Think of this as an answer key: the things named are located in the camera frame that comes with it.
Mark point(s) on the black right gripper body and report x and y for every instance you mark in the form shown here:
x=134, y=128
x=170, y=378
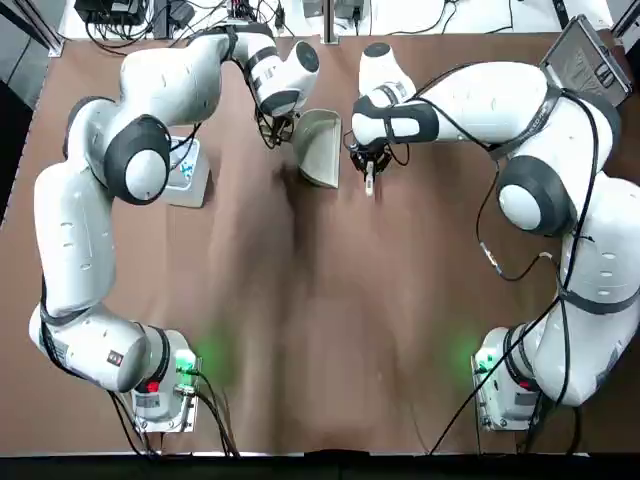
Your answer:
x=382, y=155

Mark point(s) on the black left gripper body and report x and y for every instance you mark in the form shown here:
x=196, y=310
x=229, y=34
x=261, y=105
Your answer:
x=280, y=127

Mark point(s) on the pale green plastic dustpan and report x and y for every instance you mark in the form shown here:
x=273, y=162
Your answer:
x=320, y=150

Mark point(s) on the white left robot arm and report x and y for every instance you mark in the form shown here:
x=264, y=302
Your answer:
x=75, y=240

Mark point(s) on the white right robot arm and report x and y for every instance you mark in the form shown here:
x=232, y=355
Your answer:
x=500, y=95

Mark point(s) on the white flip lid trash can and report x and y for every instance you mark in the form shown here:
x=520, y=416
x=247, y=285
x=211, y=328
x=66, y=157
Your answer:
x=192, y=192

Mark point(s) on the heap of blue white capsules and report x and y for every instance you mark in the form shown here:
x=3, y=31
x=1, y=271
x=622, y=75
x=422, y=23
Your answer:
x=186, y=169

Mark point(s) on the black power brick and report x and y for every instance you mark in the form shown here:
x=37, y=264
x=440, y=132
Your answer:
x=314, y=7
x=350, y=10

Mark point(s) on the black power adapter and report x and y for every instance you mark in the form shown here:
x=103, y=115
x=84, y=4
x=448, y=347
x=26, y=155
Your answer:
x=180, y=12

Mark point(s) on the black box computer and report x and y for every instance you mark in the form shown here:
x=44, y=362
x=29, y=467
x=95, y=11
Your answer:
x=110, y=10

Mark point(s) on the silver aluminium case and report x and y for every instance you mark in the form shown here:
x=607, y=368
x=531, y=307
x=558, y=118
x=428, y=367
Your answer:
x=575, y=60

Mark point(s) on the aluminium camera post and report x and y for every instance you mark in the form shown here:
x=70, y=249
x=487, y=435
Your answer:
x=329, y=25

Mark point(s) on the aluminium frame post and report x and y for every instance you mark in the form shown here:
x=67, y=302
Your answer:
x=55, y=45
x=627, y=20

